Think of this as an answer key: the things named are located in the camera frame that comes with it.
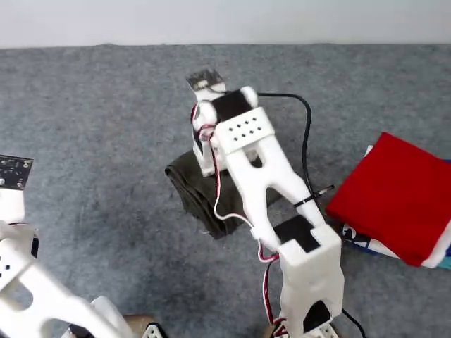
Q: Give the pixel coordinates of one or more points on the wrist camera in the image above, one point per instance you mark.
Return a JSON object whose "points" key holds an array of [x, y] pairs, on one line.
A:
{"points": [[14, 170], [206, 80]]}

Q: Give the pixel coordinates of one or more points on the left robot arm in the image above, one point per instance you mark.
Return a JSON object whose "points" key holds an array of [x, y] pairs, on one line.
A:
{"points": [[53, 299]]}

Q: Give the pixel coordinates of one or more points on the teal folded shirt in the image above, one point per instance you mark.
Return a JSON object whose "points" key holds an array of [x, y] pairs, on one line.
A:
{"points": [[445, 263]]}

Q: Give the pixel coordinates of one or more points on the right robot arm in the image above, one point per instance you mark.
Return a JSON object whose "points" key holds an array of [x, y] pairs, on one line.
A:
{"points": [[260, 183]]}

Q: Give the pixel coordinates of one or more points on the red folded shirt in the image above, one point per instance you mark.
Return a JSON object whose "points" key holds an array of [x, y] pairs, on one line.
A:
{"points": [[394, 197]]}

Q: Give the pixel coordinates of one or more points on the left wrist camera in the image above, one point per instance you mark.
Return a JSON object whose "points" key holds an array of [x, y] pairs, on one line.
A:
{"points": [[14, 170]]}

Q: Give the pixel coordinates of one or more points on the white folded shirt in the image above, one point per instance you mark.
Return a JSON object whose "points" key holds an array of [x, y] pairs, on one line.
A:
{"points": [[440, 251]]}

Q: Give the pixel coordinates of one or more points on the blue and white printed shirt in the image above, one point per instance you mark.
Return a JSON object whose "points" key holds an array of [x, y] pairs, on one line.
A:
{"points": [[363, 241]]}

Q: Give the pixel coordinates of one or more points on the dark olive folded shirt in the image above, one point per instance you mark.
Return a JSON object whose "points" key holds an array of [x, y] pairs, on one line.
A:
{"points": [[201, 197]]}

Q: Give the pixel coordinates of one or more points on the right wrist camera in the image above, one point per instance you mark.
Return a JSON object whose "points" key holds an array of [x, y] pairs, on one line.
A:
{"points": [[206, 80]]}

